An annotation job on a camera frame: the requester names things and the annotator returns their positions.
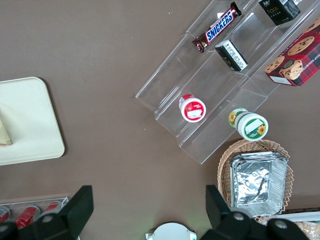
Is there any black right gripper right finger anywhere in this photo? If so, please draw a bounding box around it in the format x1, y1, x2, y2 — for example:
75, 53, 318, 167
202, 184, 255, 240

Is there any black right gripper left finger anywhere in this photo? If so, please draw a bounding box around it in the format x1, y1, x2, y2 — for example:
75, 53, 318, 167
17, 185, 95, 240

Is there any triangular sandwich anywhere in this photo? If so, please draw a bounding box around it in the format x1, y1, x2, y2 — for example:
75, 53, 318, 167
0, 103, 13, 147

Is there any aluminium foil tray stack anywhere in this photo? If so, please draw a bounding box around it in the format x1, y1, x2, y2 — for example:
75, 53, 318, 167
229, 151, 289, 218

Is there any light wicker basket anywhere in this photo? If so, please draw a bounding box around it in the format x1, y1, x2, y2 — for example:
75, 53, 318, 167
217, 139, 295, 225

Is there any cream plastic tray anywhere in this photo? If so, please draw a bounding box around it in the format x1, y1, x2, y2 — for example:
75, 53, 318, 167
0, 76, 66, 166

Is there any clear acrylic bottle rack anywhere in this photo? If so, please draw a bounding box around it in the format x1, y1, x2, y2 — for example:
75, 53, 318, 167
0, 196, 70, 226

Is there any red cola bottle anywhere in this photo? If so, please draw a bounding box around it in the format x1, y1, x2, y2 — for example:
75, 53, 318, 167
0, 206, 12, 225
13, 204, 42, 230
41, 201, 63, 216

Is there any white plastic snack bin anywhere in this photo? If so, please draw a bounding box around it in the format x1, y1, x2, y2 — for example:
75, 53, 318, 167
282, 211, 320, 222

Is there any clear cracker snack pack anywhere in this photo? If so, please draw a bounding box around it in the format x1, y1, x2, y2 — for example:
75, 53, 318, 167
298, 219, 320, 240

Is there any green sunflower lidded cup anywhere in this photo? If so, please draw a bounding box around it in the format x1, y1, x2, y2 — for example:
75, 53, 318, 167
228, 107, 270, 142

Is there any red lidded yogurt cup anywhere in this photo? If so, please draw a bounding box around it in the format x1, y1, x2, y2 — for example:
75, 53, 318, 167
178, 93, 207, 123

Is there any clear acrylic stepped display stand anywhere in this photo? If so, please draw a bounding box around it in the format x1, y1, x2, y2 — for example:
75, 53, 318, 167
134, 0, 320, 165

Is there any black box with white label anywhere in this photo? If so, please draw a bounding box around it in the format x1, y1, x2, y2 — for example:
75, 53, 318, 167
214, 39, 249, 73

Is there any red tartan cookie box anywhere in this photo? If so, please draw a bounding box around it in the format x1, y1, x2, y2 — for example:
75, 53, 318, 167
264, 17, 320, 88

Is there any Snickers chocolate bar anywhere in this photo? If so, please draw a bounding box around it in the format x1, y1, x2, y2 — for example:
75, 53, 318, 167
191, 1, 243, 55

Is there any black box with gold print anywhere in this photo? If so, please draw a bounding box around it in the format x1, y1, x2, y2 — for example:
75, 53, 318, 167
257, 0, 302, 27

